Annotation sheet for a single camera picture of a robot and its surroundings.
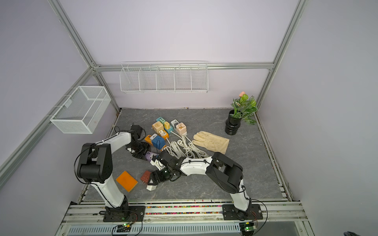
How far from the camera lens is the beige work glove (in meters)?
0.99

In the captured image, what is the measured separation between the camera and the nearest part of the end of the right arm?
66 cm

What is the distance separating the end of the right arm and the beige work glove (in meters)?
0.32
